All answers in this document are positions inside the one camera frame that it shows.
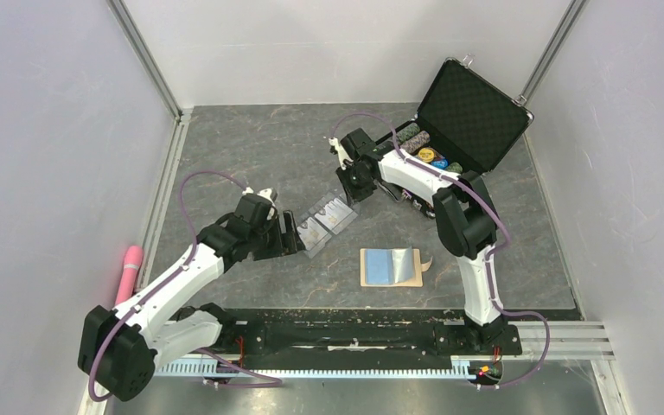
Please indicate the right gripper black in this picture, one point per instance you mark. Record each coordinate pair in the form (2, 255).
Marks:
(354, 194)

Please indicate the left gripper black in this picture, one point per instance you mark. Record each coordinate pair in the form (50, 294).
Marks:
(285, 243)

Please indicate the clear sleeve with credit cards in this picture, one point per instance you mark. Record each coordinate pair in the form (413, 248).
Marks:
(328, 217)

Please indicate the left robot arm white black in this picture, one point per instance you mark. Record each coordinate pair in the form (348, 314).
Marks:
(121, 348)

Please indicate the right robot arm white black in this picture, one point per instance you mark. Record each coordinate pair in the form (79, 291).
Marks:
(464, 213)

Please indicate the pink brown poker chip row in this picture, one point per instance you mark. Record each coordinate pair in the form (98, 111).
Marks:
(416, 142)

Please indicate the purple green poker chip row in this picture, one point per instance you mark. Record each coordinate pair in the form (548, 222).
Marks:
(406, 133)

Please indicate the yellow dealer button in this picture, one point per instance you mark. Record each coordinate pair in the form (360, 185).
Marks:
(427, 155)

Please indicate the blue round poker chip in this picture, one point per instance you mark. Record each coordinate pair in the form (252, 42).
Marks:
(440, 164)

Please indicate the green poker chip stack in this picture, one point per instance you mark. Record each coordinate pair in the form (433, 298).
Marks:
(456, 168)

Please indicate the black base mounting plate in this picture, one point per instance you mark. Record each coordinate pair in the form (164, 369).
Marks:
(357, 339)

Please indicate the black poker chip case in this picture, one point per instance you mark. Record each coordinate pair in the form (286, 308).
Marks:
(470, 122)

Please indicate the pink cylindrical object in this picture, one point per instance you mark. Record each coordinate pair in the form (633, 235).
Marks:
(132, 262)

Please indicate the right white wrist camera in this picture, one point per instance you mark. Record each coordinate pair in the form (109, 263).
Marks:
(338, 150)

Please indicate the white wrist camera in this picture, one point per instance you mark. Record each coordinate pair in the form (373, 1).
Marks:
(338, 150)
(269, 194)

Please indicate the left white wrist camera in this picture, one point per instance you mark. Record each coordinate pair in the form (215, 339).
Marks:
(269, 194)

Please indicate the white toothed cable rail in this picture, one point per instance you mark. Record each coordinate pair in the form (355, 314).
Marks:
(205, 367)

